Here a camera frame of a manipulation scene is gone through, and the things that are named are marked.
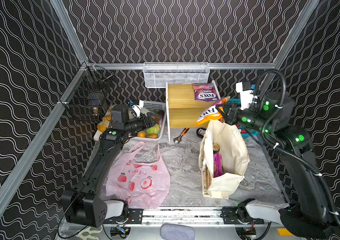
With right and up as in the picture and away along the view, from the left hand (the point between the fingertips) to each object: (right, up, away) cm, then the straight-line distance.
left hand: (161, 118), depth 71 cm
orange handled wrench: (+9, -13, +33) cm, 36 cm away
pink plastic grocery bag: (-10, -36, +11) cm, 39 cm away
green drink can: (+31, -17, +17) cm, 39 cm away
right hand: (+21, +4, -14) cm, 26 cm away
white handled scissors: (-35, -53, -2) cm, 64 cm away
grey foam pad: (+5, -52, -3) cm, 52 cm away
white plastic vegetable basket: (-13, +13, +55) cm, 58 cm away
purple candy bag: (+28, -25, +5) cm, 38 cm away
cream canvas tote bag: (+38, -20, +7) cm, 43 cm away
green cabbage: (-7, -6, +30) cm, 31 cm away
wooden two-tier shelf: (+12, +7, +21) cm, 25 cm away
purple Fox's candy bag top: (+23, +15, +10) cm, 29 cm away
